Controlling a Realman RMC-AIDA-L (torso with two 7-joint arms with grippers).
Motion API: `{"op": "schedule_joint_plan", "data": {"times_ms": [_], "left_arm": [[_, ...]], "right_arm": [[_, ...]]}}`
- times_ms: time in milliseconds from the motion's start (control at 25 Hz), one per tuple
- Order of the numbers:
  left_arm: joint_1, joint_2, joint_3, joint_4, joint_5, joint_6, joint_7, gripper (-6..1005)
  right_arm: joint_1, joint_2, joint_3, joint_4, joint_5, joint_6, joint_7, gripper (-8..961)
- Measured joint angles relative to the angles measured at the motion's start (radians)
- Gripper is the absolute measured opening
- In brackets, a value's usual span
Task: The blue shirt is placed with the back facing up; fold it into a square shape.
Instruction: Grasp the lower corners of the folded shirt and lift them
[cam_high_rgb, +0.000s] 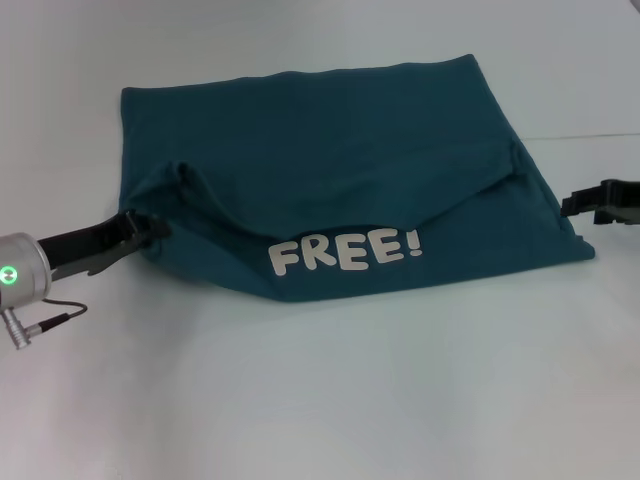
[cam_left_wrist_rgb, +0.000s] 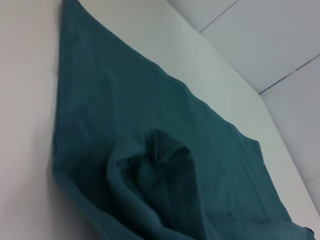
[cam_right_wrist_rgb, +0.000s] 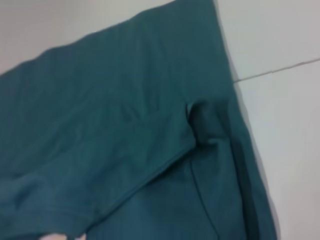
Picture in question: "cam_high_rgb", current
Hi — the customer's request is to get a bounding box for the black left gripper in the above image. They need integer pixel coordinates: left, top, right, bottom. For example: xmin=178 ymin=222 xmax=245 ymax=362
xmin=37 ymin=209 xmax=171 ymax=279

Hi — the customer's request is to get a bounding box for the blue-green short-sleeved shirt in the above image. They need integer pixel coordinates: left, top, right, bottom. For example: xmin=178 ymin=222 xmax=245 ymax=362
xmin=119 ymin=53 xmax=597 ymax=306

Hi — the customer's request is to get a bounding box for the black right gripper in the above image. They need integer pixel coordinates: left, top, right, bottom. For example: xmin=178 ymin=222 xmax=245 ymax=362
xmin=560 ymin=178 xmax=640 ymax=227

